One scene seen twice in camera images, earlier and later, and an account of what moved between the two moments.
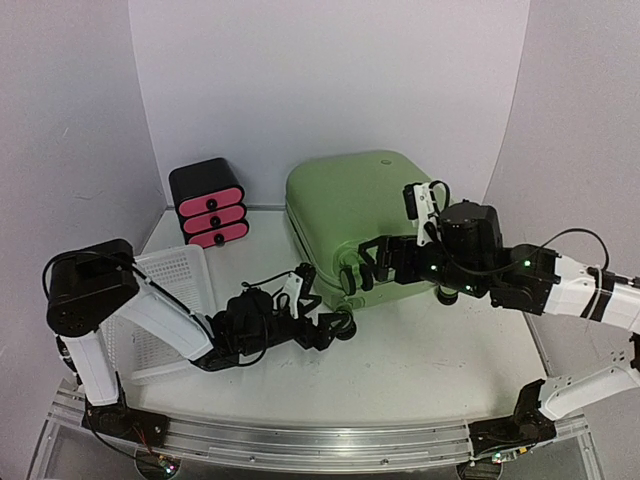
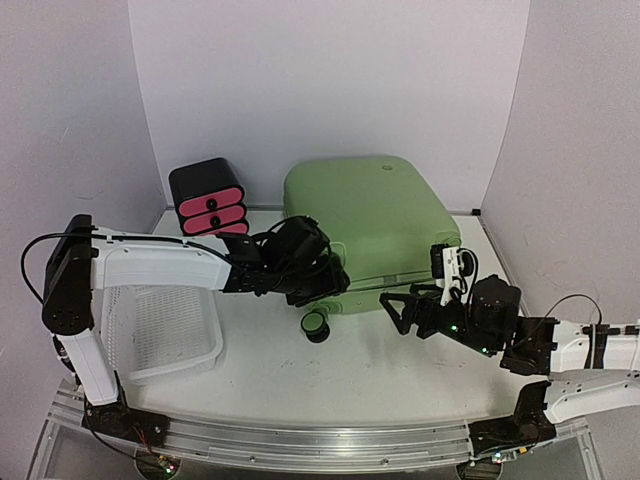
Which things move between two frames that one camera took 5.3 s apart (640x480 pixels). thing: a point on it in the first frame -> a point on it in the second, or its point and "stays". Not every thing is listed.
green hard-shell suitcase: (338, 200) stays
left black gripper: (323, 339) -> (333, 282)
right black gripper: (392, 257) -> (420, 312)
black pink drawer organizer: (211, 204) stays
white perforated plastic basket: (182, 273) stays
